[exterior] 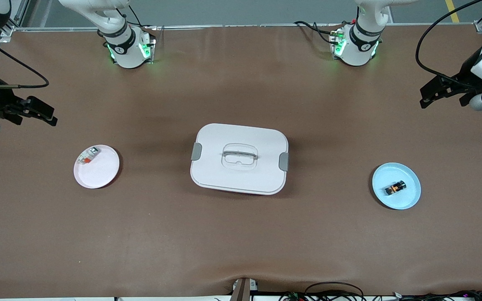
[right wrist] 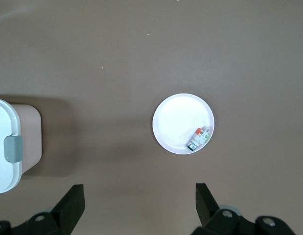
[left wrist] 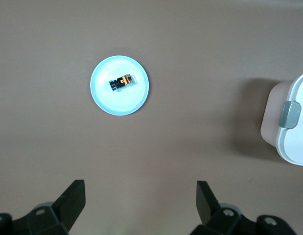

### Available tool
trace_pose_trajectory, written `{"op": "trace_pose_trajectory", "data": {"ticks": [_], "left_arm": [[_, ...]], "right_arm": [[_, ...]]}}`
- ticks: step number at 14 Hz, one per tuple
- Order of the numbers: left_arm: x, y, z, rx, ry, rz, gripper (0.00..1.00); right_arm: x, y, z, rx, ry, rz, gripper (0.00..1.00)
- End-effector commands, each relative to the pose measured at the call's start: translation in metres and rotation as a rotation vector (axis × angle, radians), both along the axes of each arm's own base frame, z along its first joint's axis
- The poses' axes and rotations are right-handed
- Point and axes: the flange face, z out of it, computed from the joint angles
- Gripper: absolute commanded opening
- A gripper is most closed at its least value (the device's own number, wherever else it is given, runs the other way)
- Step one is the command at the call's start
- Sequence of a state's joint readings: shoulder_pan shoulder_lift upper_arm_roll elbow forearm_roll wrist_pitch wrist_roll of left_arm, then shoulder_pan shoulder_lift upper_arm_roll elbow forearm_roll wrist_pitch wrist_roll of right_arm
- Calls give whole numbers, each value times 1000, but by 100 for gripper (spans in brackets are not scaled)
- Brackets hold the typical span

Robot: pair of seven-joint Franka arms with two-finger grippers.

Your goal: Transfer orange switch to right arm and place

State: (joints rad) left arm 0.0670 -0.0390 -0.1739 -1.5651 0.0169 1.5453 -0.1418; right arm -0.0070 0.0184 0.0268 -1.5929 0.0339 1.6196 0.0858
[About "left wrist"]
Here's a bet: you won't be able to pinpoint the light blue round plate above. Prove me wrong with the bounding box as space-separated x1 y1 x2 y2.
90 55 150 116

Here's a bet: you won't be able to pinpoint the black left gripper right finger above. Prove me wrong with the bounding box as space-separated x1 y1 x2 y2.
191 180 295 235

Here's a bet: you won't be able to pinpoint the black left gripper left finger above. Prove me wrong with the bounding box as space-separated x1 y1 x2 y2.
0 180 86 235

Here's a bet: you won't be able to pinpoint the white lidded box grey latches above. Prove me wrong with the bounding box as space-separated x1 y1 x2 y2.
260 71 303 167

